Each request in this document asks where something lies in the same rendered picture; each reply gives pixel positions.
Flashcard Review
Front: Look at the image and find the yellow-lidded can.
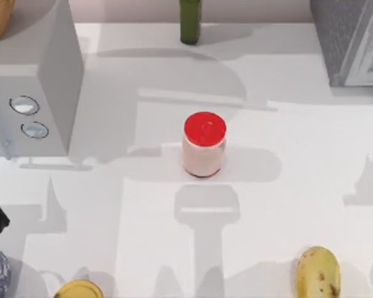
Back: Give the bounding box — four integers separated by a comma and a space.
53, 280, 104, 298

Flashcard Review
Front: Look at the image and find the yellow banana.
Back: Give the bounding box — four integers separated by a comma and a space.
295, 245, 342, 298

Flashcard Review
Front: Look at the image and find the pale microwave oven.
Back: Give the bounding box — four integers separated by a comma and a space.
0, 0, 85, 160

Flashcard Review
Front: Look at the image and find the red-lidded white jar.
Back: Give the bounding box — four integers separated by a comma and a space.
182, 111, 228, 179

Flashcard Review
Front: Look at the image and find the large microwave knob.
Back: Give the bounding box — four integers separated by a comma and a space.
9, 95, 40, 116

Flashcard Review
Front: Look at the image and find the green bottle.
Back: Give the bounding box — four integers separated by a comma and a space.
179, 0, 203, 45

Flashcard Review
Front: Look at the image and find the small microwave knob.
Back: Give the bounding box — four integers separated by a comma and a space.
21, 121, 50, 139

